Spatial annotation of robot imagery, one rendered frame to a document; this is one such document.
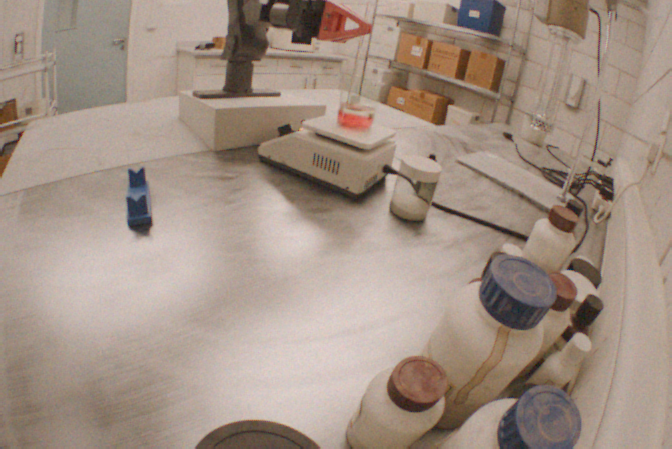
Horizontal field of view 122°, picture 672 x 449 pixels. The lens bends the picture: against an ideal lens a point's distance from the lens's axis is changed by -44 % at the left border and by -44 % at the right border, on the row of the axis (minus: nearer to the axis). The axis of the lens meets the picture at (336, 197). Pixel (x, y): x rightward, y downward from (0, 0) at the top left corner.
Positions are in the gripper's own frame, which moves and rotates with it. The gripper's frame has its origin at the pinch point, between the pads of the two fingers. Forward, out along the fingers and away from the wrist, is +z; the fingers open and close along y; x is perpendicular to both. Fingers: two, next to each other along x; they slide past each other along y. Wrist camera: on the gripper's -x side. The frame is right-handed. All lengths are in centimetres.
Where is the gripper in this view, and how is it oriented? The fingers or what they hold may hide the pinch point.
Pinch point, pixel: (365, 27)
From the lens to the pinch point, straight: 50.3
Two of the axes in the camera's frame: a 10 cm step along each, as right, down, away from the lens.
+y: 6.5, -2.6, 7.1
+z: 7.4, 4.5, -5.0
